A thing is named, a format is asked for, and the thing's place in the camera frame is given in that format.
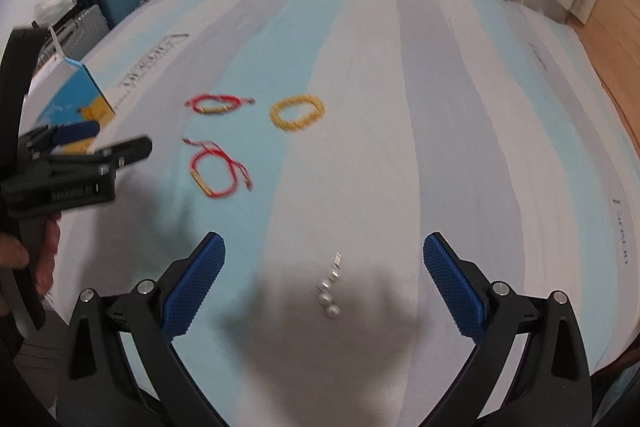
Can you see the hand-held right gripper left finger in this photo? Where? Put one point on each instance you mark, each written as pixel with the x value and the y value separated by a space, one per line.
pixel 195 287

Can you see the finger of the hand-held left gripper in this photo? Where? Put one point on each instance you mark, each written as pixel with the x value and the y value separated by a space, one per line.
pixel 130 149
pixel 75 133

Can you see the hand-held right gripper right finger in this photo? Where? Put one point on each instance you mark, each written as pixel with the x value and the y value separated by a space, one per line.
pixel 452 292

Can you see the blue and yellow cardboard box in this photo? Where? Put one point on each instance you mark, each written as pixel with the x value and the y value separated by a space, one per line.
pixel 75 92

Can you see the white pearl earrings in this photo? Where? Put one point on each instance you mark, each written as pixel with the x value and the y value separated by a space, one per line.
pixel 332 311

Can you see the person's left hand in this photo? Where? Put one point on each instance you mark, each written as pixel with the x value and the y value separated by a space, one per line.
pixel 49 252

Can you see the grey suitcase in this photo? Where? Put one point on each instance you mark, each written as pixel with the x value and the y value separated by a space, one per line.
pixel 85 24

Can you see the striped blanket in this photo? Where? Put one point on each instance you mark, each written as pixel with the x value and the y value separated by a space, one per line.
pixel 375 107

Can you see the wooden headboard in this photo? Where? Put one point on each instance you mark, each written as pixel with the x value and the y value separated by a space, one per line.
pixel 615 57

